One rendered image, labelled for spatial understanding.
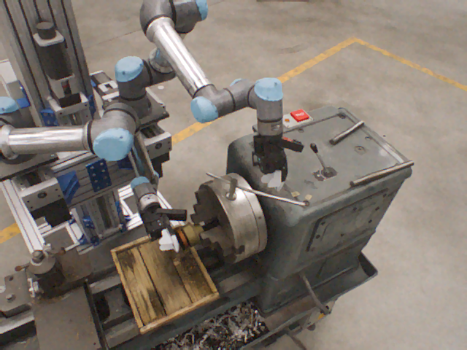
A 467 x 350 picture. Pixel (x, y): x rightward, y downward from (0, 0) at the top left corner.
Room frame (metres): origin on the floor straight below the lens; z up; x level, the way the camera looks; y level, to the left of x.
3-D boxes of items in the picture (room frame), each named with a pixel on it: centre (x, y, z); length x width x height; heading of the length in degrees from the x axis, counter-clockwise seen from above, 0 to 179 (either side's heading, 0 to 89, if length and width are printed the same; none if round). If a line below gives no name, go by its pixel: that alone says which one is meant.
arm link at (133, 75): (1.34, 0.46, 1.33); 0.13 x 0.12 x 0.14; 130
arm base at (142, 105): (1.34, 0.47, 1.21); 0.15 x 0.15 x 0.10
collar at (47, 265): (0.57, 0.58, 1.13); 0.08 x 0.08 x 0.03
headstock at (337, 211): (1.07, -0.32, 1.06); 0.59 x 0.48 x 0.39; 122
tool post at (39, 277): (0.57, 0.57, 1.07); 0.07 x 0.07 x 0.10; 32
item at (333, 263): (1.07, -0.32, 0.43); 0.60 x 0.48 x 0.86; 122
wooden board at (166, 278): (0.69, 0.23, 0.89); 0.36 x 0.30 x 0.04; 32
